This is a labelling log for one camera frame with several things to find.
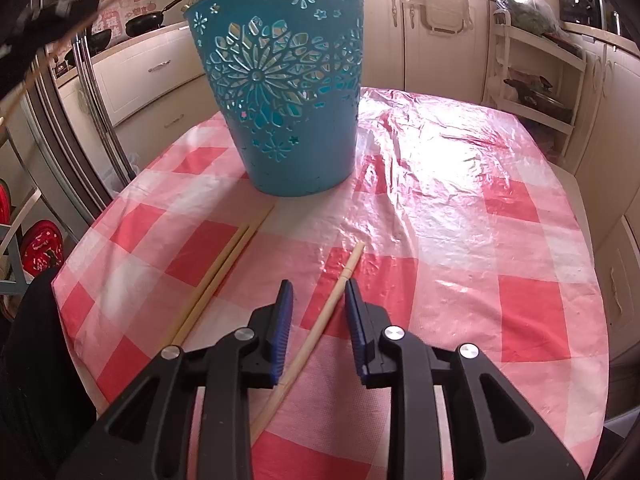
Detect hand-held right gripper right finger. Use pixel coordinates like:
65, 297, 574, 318
344, 279, 586, 480

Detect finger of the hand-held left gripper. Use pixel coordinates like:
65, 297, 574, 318
30, 0, 101, 36

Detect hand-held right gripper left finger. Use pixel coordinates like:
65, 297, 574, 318
56, 280, 295, 480

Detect pale wooden chopstick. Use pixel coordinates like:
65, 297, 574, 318
0, 12, 101, 111
162, 225, 250, 348
249, 241, 367, 445

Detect wooden chopsticks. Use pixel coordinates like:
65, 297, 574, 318
177, 202, 277, 348

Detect blue cut-out plastic basket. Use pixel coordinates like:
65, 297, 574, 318
181, 0, 369, 197

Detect black wok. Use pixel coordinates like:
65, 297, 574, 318
65, 29, 113, 68

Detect black frying pan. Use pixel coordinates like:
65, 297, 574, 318
125, 0, 187, 38

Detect metal mop poles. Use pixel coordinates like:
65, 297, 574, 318
70, 0, 136, 186

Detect cream drawer cabinet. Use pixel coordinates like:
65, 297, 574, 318
55, 20, 236, 171

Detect grey metal refrigerator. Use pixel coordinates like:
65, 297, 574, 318
20, 55, 116, 241

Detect pink checked plastic tablecloth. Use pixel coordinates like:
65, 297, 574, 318
52, 86, 611, 480

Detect white plastic bag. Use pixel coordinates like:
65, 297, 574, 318
102, 150, 143, 193

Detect dark lidded pot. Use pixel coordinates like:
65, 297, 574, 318
502, 77, 573, 123

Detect white storage shelf rack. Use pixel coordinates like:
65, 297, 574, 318
487, 10, 588, 161

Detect white plastic folding stool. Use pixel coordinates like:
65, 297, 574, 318
415, 0, 473, 36

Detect cream tall cabinets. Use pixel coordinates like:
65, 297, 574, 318
565, 25, 640, 411

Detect plastic bag of greens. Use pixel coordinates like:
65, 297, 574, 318
497, 0, 566, 36

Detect microwave oven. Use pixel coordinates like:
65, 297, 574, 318
555, 0, 621, 26

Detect grey metal rack frame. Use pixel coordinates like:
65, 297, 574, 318
0, 125, 76, 296

